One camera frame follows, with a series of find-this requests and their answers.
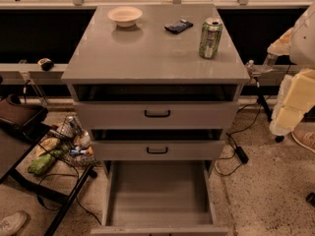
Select white bowl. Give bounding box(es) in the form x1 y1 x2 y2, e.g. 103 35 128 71
107 6 143 28

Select clear water bottle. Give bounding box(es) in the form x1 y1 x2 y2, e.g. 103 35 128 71
263 53 278 73

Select grey drawer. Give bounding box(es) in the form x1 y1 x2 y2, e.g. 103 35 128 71
91 161 228 236
92 130 224 160
74 85 238 130

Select black side table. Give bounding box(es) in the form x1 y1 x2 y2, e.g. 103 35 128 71
0 121 98 236

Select grey drawer cabinet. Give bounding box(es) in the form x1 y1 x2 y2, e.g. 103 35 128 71
60 3 251 236

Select brown bag on table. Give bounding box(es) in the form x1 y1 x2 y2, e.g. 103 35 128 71
0 94 48 140

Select tan shoe right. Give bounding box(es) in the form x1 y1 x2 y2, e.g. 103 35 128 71
291 130 315 153

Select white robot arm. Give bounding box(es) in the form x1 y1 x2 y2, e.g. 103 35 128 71
268 3 315 136

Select top grey drawer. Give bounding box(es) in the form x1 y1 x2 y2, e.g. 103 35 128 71
74 85 238 130

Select can in floor pile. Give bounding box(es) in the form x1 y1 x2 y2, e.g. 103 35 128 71
66 116 82 136

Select yellow snack bag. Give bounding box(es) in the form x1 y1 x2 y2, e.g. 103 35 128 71
34 138 60 157

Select small clear bottle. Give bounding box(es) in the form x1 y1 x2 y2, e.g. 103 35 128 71
246 60 255 74

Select middle grey drawer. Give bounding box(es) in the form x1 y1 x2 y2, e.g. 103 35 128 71
92 130 224 160

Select black power adapter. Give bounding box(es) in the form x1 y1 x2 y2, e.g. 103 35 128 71
235 147 249 164

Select green soda can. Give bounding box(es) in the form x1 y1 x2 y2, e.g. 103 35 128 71
199 18 222 59

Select dark blue snack packet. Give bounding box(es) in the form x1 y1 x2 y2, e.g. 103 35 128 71
164 20 193 34

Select black tripod stand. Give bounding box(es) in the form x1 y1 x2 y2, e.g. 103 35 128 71
253 77 285 144

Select bottom grey drawer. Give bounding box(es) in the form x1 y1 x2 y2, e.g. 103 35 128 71
91 161 228 236

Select white shoe bottom left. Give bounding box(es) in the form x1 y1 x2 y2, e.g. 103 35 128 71
0 210 28 236

